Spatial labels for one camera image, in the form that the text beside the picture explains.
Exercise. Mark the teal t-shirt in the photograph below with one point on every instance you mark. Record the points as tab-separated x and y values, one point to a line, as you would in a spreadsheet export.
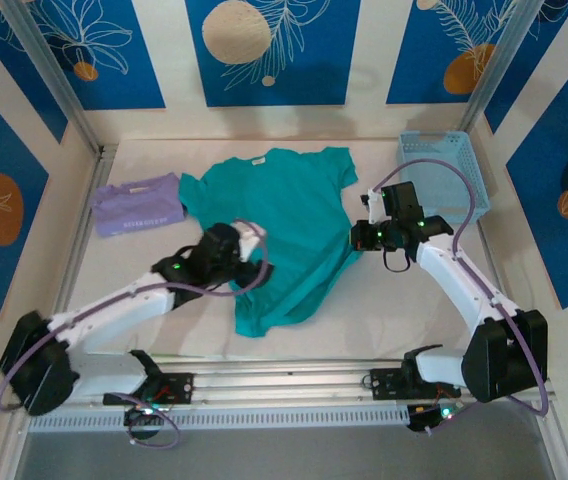
289	210

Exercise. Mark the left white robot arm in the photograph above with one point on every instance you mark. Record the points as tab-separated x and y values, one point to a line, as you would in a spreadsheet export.
114	315

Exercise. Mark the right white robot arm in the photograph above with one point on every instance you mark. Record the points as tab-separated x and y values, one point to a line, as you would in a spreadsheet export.
444	270

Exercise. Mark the folded lilac t-shirt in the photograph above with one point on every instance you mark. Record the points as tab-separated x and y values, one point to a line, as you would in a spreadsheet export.
134	210

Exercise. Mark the light blue plastic basket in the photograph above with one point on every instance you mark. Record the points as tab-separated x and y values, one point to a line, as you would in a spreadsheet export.
446	195

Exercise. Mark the blue poster small orange oval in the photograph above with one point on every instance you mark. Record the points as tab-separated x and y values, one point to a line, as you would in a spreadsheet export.
539	225

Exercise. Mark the blue poster fern orange circle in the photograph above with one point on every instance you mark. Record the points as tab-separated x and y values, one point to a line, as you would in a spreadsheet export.
414	60

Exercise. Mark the blue poster large beige circle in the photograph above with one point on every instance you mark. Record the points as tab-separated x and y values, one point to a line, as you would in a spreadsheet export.
314	75

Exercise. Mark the narrow blue poster strip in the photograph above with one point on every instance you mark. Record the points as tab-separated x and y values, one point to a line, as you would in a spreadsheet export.
524	75
14	65

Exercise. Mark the grey metal panel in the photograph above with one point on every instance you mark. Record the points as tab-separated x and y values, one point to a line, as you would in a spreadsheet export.
289	457

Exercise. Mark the blue poster white flower drawing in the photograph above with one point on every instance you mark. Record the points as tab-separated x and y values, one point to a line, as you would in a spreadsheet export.
134	85

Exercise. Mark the long aluminium base rail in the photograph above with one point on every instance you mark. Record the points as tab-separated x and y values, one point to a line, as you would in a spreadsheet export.
284	382

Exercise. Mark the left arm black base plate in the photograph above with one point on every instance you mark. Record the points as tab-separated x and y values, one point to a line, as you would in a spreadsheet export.
179	387

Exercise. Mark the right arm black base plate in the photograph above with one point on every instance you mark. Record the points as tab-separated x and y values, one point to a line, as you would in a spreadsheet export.
386	385

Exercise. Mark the aluminium frame post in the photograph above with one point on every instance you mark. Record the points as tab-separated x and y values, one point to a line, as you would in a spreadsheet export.
494	70
59	85

